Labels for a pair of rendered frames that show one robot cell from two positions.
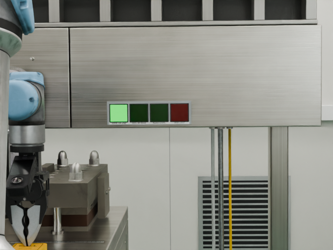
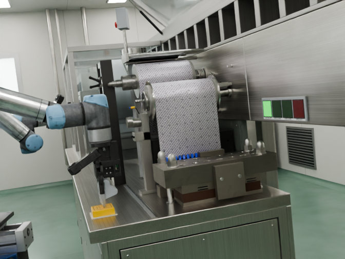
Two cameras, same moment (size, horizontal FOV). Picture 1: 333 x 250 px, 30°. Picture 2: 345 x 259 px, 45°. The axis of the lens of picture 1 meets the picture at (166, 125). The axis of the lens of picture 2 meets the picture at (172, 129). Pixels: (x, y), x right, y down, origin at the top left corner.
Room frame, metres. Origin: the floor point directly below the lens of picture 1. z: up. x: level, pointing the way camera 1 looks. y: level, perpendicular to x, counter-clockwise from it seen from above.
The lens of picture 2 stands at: (1.14, -1.07, 1.26)
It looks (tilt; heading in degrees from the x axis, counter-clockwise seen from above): 5 degrees down; 73
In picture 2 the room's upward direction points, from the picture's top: 6 degrees counter-clockwise
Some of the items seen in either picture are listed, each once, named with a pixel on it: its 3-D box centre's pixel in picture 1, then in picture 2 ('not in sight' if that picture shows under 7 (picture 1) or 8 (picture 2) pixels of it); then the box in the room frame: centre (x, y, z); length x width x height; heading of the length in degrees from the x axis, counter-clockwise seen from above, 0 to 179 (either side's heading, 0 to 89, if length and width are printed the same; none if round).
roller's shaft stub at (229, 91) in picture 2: not in sight; (221, 92); (1.82, 0.44, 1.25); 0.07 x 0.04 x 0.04; 179
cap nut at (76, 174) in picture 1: (76, 171); (172, 160); (1.52, 0.22, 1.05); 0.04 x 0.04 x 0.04
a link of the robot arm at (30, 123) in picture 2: not in sight; (24, 121); (1.06, 1.05, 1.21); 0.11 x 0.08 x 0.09; 12
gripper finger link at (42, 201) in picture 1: (36, 203); (100, 180); (1.29, 0.27, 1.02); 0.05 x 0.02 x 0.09; 89
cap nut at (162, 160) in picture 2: not in sight; (161, 157); (1.52, 0.32, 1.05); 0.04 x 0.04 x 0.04
